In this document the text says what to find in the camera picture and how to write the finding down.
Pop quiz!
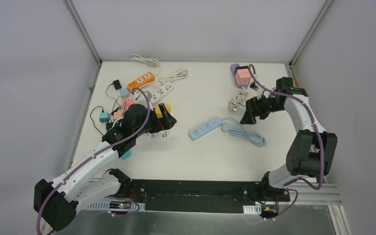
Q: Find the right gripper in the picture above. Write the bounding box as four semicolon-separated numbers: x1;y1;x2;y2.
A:
240;93;285;125

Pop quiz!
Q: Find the yellow white cube socket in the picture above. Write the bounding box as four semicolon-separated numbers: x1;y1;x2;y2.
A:
156;104;172;118

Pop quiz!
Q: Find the white cube socket adapter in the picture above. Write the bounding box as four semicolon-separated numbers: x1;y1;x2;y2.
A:
149;130;170;139

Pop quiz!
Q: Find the light blue power strip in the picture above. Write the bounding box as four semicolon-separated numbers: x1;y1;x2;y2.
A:
188;117;222;141

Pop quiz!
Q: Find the pink cube socket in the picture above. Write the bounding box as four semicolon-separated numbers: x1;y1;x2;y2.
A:
234;66;251;89

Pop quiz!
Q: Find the teal power strip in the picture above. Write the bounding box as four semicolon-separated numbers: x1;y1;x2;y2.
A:
120;150;132;160

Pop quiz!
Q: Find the salmon pink charger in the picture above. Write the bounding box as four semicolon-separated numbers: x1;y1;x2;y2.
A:
113;111;123;120

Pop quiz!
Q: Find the purple power strip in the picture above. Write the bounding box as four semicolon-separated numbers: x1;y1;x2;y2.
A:
230;64;251;89

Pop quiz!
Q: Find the teal usb charger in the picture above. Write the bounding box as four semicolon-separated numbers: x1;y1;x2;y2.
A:
99;112;110;123

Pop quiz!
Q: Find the black usb cable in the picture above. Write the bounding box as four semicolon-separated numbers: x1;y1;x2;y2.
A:
90;105;108;135

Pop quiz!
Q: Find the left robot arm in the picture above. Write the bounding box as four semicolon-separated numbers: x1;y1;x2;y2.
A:
33;103;177;235

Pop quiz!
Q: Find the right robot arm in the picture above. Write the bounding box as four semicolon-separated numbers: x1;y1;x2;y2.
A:
240;77;338;201

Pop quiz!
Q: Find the pink round socket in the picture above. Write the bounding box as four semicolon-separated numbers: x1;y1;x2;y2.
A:
121;98;135;111

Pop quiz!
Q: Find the white power strip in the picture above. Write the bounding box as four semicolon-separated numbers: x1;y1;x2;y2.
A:
150;82;174;105

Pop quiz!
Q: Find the orange power strip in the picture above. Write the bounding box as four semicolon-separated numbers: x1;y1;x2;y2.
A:
127;72;156;92

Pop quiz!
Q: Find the light blue small charger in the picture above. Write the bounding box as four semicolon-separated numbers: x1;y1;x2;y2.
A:
119;88;129;97

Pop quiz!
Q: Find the small black charger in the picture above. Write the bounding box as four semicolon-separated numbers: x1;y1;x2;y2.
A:
112;80;122;90

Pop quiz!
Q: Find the white cord bundle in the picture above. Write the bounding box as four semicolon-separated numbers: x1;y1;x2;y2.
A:
228;90;250;113

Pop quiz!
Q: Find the light blue coiled cable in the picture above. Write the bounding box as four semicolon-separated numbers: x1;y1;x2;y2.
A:
221;117;267;148

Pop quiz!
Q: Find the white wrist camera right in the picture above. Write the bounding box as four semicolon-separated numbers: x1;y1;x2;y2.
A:
249;82;259;92

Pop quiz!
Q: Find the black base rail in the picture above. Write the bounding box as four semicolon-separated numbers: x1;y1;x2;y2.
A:
113;179;290;213

